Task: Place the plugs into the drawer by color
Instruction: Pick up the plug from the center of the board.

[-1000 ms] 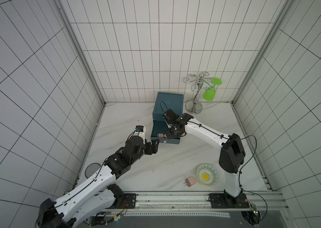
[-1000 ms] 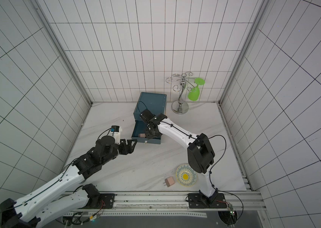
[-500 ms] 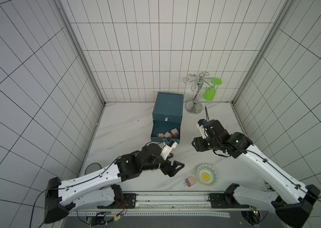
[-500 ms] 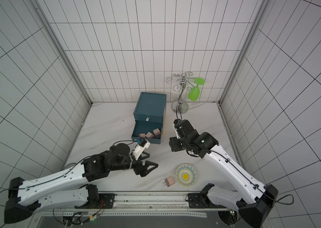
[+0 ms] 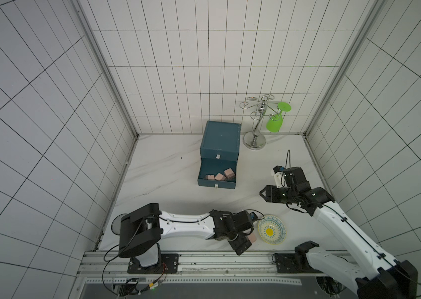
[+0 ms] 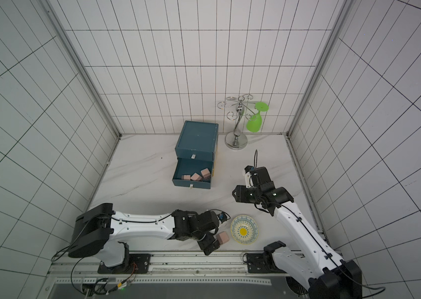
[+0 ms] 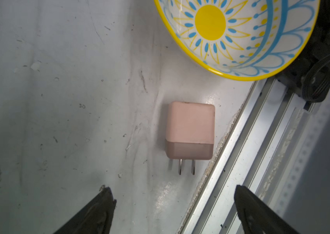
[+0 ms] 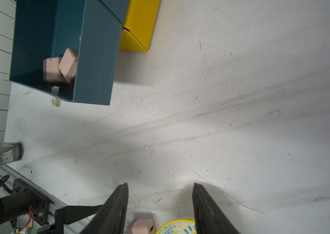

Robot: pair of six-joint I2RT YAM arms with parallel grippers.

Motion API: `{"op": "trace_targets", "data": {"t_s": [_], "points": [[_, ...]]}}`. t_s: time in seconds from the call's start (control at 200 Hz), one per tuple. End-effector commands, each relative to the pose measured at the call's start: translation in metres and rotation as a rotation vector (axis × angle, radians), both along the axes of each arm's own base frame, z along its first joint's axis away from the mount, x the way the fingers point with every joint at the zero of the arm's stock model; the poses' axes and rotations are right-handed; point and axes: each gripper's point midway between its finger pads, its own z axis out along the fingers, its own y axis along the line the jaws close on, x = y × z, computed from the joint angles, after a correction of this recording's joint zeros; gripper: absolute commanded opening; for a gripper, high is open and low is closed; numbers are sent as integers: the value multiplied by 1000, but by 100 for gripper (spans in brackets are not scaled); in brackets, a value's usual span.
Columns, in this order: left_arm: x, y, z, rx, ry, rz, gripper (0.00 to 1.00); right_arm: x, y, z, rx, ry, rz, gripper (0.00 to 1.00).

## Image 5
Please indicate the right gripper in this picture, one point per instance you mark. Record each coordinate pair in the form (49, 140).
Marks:
(276, 193)

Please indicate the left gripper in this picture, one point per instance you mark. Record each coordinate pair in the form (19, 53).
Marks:
(238, 245)

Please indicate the teal drawer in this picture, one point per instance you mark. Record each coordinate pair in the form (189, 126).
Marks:
(217, 173)

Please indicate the teal drawer cabinet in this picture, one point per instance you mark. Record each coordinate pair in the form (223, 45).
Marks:
(221, 140)

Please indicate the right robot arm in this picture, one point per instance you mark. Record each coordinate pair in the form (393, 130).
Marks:
(375, 274)

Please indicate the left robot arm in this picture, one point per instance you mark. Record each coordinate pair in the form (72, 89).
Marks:
(141, 230)

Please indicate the yellow patterned plate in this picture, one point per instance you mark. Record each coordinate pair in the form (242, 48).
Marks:
(272, 230)

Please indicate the silver glass rack stand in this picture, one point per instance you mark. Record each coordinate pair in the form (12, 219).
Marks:
(253, 139)

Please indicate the green plastic wine glass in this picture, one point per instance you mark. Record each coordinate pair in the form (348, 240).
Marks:
(276, 120)

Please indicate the clear glass cup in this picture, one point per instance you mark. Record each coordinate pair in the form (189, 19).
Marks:
(116, 224)

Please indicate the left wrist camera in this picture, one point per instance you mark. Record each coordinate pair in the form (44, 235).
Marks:
(254, 215)

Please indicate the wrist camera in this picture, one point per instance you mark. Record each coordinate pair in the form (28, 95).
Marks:
(279, 176)
(254, 215)

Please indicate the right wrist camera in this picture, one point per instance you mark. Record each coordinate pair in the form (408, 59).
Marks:
(279, 176)

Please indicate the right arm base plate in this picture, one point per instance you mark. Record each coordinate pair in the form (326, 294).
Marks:
(295, 263)

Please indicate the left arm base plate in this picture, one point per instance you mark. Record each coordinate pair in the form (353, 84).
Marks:
(167, 263)

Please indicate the aluminium mounting rail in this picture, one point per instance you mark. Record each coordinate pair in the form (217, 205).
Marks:
(197, 263)

